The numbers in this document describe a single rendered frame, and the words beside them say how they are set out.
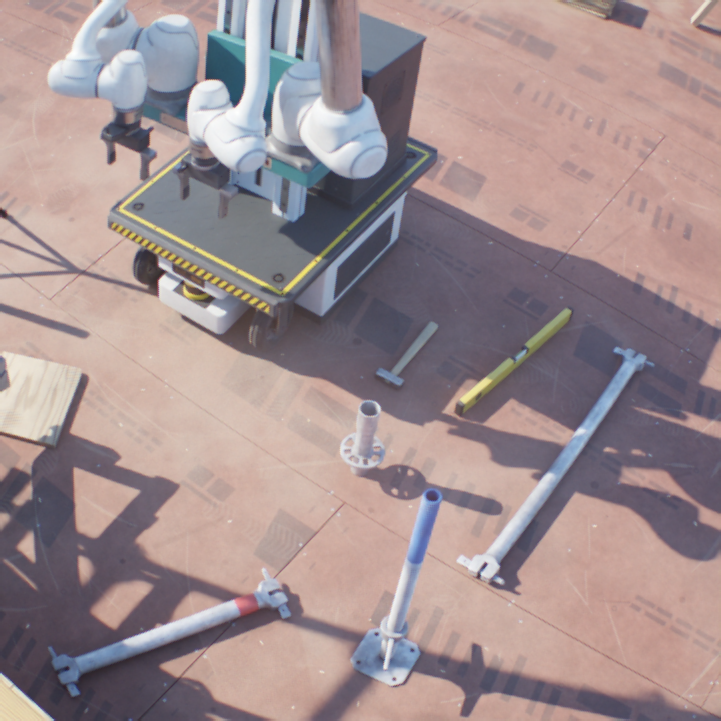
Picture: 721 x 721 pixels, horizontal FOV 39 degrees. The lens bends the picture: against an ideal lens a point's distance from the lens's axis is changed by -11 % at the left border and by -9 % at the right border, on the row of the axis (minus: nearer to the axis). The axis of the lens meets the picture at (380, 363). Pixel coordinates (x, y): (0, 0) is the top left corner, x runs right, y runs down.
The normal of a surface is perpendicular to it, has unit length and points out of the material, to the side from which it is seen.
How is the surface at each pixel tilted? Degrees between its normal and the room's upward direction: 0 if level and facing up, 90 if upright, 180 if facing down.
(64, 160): 0
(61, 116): 0
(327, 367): 0
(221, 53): 90
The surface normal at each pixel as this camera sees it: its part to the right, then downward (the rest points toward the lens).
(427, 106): 0.11, -0.66
